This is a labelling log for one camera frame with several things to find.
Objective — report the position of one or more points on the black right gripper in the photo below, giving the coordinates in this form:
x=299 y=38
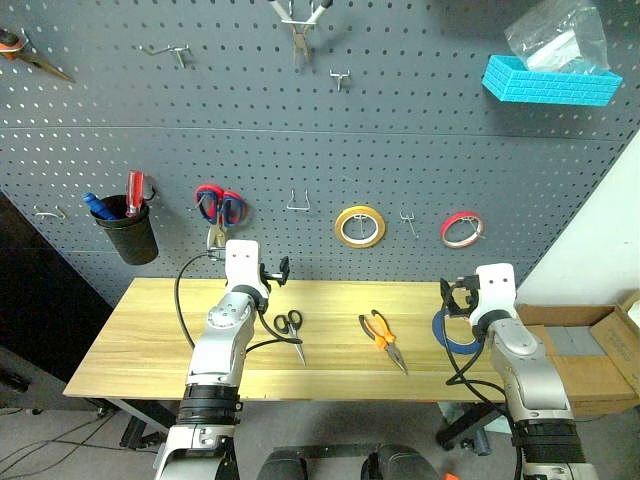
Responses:
x=471 y=300

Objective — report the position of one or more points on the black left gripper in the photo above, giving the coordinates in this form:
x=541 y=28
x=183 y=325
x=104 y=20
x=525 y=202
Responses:
x=267 y=276

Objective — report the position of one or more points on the blue tape roll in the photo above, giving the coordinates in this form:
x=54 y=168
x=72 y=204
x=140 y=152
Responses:
x=460 y=348

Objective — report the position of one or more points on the orange needle-nose pliers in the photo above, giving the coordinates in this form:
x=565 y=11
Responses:
x=382 y=339

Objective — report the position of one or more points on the small black scissors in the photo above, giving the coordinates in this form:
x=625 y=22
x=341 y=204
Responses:
x=300 y=354

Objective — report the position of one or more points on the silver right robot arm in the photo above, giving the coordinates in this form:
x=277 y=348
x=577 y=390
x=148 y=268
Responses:
x=530 y=370

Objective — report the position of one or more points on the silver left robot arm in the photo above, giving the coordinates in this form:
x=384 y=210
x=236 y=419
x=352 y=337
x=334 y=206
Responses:
x=220 y=340

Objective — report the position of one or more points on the grey metal pegboard wall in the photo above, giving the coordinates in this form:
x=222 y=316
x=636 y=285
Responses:
x=400 y=150

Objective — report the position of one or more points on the red tape roll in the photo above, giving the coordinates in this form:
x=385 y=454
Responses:
x=444 y=229

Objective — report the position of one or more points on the yellow tape roll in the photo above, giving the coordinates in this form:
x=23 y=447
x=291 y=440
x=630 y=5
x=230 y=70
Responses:
x=338 y=227

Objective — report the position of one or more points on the red and blue scissors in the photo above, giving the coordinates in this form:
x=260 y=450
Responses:
x=217 y=235

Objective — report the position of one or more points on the black metal table leg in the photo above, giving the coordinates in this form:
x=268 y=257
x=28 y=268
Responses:
x=465 y=425
x=145 y=415

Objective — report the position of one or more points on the black plastic cup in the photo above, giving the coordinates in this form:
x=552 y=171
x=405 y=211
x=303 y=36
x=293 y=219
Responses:
x=132 y=242

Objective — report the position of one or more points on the brown cardboard box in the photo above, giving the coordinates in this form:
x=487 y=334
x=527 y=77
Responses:
x=590 y=380

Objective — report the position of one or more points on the dark rounded shape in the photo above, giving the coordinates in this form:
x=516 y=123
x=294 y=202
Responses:
x=400 y=465
x=282 y=467

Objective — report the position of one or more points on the orange floor object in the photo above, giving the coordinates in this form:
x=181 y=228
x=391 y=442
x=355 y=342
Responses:
x=450 y=476

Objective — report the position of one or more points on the flat metal bar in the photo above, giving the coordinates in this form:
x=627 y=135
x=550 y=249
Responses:
x=325 y=449

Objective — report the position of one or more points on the short metal peg hook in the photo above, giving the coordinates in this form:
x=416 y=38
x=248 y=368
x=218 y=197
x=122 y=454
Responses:
x=340 y=76

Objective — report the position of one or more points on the cyan brick-pattern basket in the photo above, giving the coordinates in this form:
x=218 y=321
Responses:
x=550 y=90

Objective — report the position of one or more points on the long metal peg hook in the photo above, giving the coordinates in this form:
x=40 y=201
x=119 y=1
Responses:
x=172 y=50

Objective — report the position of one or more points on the clear plastic bag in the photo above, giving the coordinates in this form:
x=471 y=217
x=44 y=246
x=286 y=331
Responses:
x=550 y=35

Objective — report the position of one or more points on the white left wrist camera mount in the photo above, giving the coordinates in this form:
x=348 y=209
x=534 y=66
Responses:
x=242 y=270

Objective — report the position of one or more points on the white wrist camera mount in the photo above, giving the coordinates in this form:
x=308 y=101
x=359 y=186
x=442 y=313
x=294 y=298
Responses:
x=495 y=295
x=242 y=270

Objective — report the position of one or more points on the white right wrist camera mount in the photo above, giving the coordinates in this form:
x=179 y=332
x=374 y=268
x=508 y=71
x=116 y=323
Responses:
x=495 y=295

